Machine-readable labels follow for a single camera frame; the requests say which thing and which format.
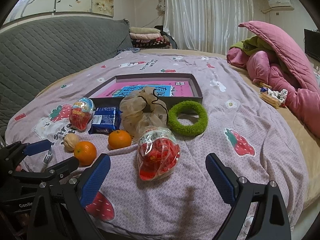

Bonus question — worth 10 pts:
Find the orange mandarin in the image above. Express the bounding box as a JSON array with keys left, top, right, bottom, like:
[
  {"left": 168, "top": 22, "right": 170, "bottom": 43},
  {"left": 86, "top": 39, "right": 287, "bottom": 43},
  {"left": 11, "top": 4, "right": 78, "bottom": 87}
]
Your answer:
[
  {"left": 74, "top": 141, "right": 97, "bottom": 166},
  {"left": 108, "top": 130, "right": 132, "bottom": 150}
]

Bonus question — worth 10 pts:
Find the tan walnut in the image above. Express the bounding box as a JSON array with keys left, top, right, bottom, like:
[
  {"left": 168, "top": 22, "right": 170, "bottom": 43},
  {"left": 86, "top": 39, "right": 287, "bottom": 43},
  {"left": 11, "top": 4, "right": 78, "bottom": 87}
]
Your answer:
[{"left": 63, "top": 133, "right": 80, "bottom": 152}]

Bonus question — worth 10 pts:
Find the blue red surprise egg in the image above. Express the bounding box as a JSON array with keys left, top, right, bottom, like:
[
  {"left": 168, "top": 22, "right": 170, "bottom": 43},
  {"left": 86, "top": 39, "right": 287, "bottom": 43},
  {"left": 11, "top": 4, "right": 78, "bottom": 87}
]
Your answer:
[{"left": 69, "top": 97, "right": 94, "bottom": 131}]

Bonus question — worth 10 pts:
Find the green fuzzy scrunchie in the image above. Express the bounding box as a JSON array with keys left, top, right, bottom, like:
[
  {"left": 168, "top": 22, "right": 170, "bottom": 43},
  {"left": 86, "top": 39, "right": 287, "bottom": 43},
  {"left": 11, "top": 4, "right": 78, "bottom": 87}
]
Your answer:
[{"left": 168, "top": 100, "right": 208, "bottom": 137}]

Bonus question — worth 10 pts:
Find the blue cookie packet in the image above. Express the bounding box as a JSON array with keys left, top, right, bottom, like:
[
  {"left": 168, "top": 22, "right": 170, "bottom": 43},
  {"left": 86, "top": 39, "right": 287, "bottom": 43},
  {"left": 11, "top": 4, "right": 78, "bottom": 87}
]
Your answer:
[{"left": 88, "top": 107, "right": 121, "bottom": 135}]

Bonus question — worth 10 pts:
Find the clear red surprise egg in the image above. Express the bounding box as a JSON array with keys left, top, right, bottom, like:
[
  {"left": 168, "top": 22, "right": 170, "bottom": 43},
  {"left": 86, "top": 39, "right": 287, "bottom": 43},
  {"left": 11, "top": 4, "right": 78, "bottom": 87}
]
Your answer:
[{"left": 137, "top": 126, "right": 180, "bottom": 181}]

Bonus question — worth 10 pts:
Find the grey quilted headboard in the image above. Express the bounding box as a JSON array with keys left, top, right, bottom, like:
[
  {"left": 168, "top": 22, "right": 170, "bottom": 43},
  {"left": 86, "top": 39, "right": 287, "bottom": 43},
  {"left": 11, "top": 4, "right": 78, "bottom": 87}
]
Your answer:
[{"left": 1, "top": 16, "right": 132, "bottom": 134}]

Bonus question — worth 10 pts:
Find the pink strawberry print blanket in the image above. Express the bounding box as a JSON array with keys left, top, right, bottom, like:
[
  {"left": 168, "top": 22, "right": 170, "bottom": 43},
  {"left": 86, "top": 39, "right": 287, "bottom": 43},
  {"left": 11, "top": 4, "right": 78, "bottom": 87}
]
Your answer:
[{"left": 5, "top": 51, "right": 309, "bottom": 239}]

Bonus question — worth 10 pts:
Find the white patterned cloth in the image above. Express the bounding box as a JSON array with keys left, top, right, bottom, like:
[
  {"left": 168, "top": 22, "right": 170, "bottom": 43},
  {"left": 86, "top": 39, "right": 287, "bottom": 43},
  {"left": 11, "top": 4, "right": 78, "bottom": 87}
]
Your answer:
[{"left": 267, "top": 89, "right": 288, "bottom": 105}]

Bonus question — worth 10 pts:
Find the grey box lid tray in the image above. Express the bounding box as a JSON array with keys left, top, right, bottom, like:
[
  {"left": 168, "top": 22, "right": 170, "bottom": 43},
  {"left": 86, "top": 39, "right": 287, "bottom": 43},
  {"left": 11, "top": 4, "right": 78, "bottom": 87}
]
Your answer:
[{"left": 85, "top": 73, "right": 203, "bottom": 108}]

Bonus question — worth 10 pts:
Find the pink quilted comforter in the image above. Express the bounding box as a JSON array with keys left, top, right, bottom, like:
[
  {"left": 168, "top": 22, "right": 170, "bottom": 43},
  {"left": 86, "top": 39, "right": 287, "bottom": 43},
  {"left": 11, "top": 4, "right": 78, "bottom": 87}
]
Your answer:
[{"left": 226, "top": 21, "right": 319, "bottom": 137}]

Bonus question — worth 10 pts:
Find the blue patterned cloth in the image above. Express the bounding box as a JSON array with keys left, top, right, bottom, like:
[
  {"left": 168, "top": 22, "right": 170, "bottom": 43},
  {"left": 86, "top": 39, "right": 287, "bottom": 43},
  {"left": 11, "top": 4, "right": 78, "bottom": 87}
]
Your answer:
[{"left": 117, "top": 47, "right": 140, "bottom": 54}]

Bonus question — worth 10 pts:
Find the green garment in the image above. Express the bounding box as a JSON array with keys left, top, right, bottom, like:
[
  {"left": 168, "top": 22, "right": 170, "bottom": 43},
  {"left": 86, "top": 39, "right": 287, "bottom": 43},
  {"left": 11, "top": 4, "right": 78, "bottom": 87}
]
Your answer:
[{"left": 230, "top": 36, "right": 273, "bottom": 56}]

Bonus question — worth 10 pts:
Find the stack of folded blankets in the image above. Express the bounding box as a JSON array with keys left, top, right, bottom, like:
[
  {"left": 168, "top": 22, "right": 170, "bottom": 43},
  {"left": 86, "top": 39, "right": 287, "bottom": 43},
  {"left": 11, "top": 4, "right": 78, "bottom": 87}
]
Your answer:
[{"left": 129, "top": 27, "right": 174, "bottom": 50}]

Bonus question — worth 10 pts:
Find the white satin curtain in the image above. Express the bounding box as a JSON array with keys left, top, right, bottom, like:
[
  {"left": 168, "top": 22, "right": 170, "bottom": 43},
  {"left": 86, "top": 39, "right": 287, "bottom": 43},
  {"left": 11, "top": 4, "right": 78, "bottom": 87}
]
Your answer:
[{"left": 164, "top": 0, "right": 254, "bottom": 55}]

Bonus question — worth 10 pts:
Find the black television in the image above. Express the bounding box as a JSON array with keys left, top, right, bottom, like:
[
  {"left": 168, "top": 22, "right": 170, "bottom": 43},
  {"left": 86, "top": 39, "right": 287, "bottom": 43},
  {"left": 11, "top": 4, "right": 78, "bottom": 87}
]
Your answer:
[{"left": 304, "top": 29, "right": 320, "bottom": 62}]

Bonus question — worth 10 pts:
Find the white air conditioner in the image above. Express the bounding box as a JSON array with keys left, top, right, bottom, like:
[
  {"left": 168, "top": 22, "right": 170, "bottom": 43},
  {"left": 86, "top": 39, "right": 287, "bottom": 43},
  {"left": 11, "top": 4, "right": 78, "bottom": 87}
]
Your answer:
[{"left": 267, "top": 0, "right": 295, "bottom": 11}]

